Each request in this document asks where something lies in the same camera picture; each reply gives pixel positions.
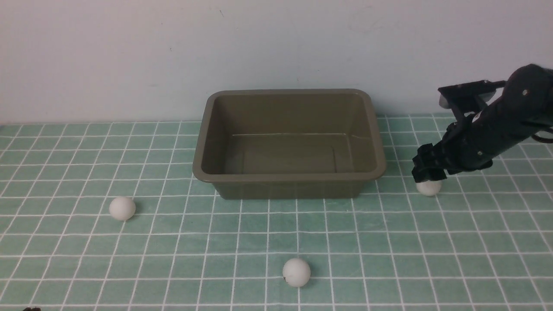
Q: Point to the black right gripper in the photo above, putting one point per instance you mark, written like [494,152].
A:
[470,144]

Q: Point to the white ball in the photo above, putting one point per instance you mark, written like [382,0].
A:
[122,208]
[296,272]
[429,188]

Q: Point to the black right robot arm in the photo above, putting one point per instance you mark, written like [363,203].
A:
[528,91]

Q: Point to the olive green plastic bin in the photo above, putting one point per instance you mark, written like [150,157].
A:
[289,144]

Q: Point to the green checked tablecloth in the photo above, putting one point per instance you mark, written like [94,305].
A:
[484,243]

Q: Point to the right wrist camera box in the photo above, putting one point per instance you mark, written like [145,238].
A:
[468,98]

